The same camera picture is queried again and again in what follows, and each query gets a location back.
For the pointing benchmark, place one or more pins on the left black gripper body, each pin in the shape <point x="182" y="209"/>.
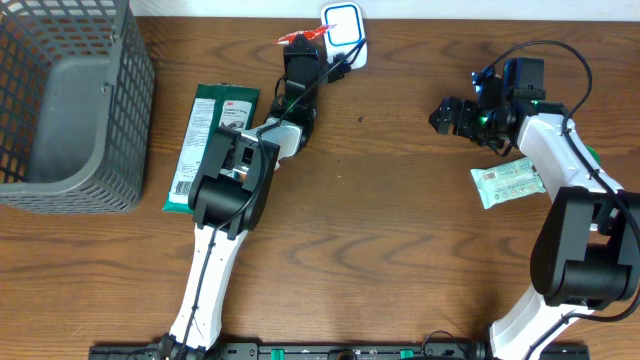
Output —
<point x="295" y="61"/>

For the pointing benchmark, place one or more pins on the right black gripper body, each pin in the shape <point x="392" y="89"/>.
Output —
<point x="484" y="126"/>

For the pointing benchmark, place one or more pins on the red packet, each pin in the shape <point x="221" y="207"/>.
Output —
<point x="289" y="38"/>

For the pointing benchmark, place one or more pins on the mint green wipes pack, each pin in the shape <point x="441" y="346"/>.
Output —
<point x="507" y="182"/>

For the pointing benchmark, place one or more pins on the green box with label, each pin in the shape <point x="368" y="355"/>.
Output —
<point x="214" y="105"/>

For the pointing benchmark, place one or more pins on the green lid white jar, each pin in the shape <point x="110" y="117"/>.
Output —
<point x="594" y="154"/>

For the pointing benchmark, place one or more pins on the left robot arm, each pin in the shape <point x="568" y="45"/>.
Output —
<point x="229" y="194"/>

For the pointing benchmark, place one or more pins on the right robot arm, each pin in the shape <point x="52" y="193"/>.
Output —
<point x="585" y="262"/>

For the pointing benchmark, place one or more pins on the white barcode scanner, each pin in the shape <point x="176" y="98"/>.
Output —
<point x="347" y="28"/>

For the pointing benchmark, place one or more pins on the grey plastic mesh basket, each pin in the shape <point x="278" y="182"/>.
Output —
<point x="77" y="86"/>

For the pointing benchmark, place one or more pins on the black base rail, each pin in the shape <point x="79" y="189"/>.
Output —
<point x="253" y="351"/>

